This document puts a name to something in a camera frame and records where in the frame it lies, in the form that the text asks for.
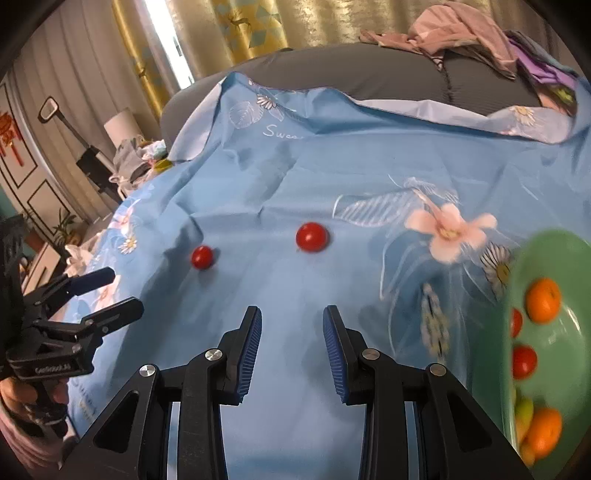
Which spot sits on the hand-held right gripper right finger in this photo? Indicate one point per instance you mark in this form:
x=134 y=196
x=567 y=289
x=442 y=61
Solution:
x=333 y=355

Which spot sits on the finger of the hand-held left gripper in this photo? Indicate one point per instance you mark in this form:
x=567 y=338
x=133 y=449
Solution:
x=117 y=313
x=94 y=279

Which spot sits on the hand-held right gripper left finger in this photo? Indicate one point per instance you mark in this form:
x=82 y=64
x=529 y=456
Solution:
x=249 y=355

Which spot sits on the small red cherry tomato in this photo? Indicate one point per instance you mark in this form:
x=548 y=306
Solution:
x=202 y=257

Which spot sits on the small kiwi fruit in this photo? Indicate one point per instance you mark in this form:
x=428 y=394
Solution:
x=527 y=454
x=524 y=410

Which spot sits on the orange mandarin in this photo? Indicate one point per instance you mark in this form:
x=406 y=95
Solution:
x=544 y=300
x=545 y=431

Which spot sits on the green plastic bowl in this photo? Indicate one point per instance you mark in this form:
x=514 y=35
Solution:
x=568 y=360

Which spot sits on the person's left forearm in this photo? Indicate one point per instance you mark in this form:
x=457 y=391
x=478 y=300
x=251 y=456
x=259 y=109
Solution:
x=23 y=438

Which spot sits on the person's left hand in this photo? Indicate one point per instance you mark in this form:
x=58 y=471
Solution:
x=18 y=394

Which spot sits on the green potted plant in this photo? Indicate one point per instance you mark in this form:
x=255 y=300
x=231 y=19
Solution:
x=64 y=228

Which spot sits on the pile of light clothes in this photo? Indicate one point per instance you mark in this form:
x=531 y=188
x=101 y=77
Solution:
x=138 y=159

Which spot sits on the white lamp shade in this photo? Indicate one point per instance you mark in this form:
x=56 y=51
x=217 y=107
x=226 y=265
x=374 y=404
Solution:
x=121 y=129

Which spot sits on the blue floral bed sheet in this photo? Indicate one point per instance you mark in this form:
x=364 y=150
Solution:
x=277 y=194

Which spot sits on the yellow patterned curtain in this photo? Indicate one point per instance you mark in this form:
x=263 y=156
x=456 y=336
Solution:
x=240 y=32

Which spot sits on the grey sofa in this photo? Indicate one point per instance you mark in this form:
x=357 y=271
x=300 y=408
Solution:
x=392 y=69

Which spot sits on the golden curtain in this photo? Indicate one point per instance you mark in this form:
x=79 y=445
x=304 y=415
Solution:
x=360 y=21

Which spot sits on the pink clothes pile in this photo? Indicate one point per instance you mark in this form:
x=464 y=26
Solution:
x=461 y=27

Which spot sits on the purple cloth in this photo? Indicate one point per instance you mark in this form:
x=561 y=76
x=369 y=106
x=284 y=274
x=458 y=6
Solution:
x=535 y=64

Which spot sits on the red wall decoration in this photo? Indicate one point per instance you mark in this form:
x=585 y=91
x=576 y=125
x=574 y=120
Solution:
x=7 y=134

